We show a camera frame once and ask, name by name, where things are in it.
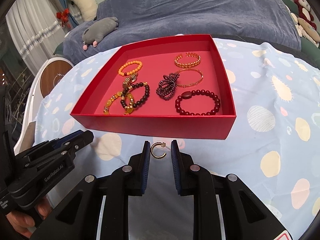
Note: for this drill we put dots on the grey plush mouse toy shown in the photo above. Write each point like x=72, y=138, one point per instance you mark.
x=94, y=34

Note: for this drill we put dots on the gold hoop earring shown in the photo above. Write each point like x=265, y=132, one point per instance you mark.
x=158, y=150

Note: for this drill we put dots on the gold woven ring band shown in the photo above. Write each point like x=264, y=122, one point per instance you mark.
x=129, y=80

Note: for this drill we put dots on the red monkey plush toy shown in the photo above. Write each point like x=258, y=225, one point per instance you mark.
x=304, y=11

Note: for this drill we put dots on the white round wooden-top device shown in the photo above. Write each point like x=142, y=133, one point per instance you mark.
x=49, y=75

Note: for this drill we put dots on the gold chain-link cuff bangle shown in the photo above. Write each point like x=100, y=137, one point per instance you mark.
x=187, y=60

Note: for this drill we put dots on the light blue dotted tablecloth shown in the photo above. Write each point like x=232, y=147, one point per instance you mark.
x=273, y=146

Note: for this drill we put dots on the beige round plush toy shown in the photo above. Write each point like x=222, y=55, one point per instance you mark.
x=308, y=31

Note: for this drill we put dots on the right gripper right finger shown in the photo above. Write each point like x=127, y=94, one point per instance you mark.
x=193, y=180

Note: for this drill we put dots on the blue-grey bed blanket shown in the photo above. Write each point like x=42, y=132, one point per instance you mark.
x=266, y=20

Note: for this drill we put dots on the white plush cow pillow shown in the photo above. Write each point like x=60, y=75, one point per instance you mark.
x=88, y=8

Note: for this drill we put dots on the green sofa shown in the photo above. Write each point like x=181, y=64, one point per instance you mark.
x=310, y=51

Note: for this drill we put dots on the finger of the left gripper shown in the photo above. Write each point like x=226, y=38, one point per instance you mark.
x=75, y=145
x=49, y=146

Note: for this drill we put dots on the red ribbon bow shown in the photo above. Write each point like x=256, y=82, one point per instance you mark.
x=63, y=17

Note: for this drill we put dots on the person's left hand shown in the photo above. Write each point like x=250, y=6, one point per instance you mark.
x=21, y=222

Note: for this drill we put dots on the red shallow box tray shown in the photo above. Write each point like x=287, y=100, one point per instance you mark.
x=205, y=111

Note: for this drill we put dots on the thin gold bangle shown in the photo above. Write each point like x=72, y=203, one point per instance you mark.
x=189, y=78

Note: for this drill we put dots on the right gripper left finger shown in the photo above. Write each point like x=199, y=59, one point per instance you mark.
x=127, y=181

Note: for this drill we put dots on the white sheer curtain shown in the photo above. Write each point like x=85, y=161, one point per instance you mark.
x=35, y=31

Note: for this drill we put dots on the dark garnet bead strand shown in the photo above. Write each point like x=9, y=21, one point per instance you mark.
x=167, y=86

